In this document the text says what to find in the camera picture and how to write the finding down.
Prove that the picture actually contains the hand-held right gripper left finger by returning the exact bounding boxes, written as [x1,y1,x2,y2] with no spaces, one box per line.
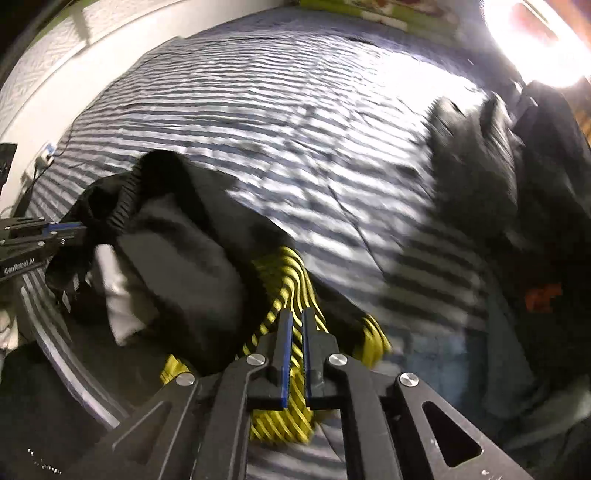
[69,309,294,480]

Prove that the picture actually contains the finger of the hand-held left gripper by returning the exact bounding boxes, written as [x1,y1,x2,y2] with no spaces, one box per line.
[0,230,88,254]
[0,217,85,234]

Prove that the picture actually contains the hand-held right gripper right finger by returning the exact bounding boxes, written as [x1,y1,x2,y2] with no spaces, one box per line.
[302,309,536,480]

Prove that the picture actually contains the black garment with yellow stripes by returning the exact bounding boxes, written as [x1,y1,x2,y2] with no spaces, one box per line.
[46,150,393,446]

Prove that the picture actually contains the blue jeans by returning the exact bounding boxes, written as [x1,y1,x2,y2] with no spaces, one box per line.
[406,332,490,398]

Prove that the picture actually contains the grey striped blanket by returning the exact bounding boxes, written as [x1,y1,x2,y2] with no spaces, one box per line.
[16,0,522,480]

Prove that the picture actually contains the dark green jacket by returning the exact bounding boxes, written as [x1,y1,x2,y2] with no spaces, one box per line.
[427,95,527,259]

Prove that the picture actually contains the black jacket with orange mark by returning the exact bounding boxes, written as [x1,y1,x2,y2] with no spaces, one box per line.
[508,80,591,384]

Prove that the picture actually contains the green folded blanket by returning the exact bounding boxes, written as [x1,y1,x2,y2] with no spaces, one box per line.
[298,0,460,35]

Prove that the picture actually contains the brown and white patterned pillow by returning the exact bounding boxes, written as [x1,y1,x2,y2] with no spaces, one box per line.
[355,0,439,14]

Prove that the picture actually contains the ring light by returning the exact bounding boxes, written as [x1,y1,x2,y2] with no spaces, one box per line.
[480,0,591,90]

